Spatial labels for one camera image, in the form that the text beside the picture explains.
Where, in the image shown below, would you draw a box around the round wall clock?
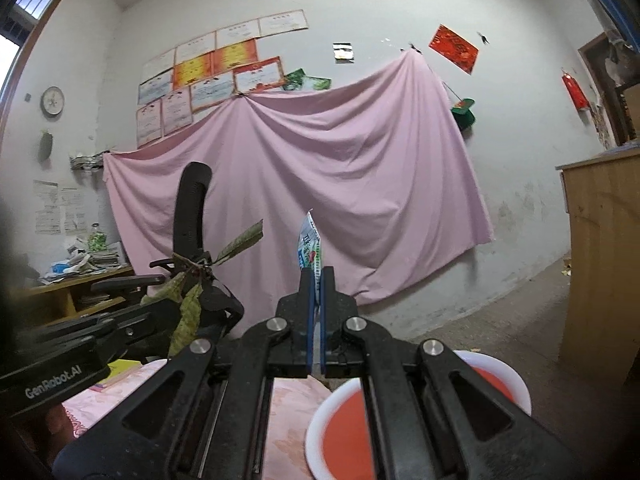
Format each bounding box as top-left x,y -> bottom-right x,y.
41,86 -> 65,117

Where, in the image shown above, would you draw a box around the red basin with white rim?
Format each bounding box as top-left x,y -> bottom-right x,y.
305,351 -> 532,480

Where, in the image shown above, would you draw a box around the white green snack wrapper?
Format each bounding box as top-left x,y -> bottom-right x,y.
295,208 -> 323,321

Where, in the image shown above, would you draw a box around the dried leafy twig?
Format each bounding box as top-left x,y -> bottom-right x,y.
140,219 -> 265,358

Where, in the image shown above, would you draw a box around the pile of papers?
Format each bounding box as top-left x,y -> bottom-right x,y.
42,241 -> 124,281

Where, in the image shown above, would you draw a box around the yellow green book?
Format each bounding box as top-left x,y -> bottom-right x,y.
97,359 -> 146,387

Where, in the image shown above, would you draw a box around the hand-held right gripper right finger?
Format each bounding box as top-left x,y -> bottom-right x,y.
320,266 -> 586,480

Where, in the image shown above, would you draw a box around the red hanging decoration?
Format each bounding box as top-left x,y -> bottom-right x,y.
561,68 -> 591,111

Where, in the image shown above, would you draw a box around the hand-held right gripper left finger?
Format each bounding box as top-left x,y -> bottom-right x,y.
65,266 -> 319,480

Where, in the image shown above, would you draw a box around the wooden window frame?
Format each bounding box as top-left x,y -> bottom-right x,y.
0,0 -> 77,126

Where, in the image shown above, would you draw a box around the large printed paper sheet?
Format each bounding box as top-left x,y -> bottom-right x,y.
32,180 -> 61,235

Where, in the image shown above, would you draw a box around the pink hanging cloth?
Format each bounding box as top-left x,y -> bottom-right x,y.
102,50 -> 493,306

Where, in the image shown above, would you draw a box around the wooden shelf desk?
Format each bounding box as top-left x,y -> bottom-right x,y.
10,265 -> 138,327

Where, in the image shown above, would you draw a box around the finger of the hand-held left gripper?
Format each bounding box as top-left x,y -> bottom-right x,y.
97,287 -> 211,361

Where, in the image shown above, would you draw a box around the brown door frame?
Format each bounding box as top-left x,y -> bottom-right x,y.
577,32 -> 640,147

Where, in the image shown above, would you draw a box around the group of wall certificates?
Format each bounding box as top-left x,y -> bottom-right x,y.
136,9 -> 308,148

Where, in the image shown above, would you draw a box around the green wall photos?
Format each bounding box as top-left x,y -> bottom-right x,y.
284,69 -> 332,92

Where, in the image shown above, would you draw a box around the floral printed tablecloth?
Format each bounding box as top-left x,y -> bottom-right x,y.
62,360 -> 331,480

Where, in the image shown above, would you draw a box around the wooden cabinet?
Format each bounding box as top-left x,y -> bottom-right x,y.
555,142 -> 640,392

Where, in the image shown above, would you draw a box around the wire wall rack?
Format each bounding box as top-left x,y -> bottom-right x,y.
69,151 -> 109,171

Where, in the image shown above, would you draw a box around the small printed paper sheet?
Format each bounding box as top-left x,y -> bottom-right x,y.
61,187 -> 84,234

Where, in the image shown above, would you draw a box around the red wall poster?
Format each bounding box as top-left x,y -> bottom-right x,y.
429,24 -> 478,75

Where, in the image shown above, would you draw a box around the black office chair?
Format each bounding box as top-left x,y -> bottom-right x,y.
90,161 -> 246,341

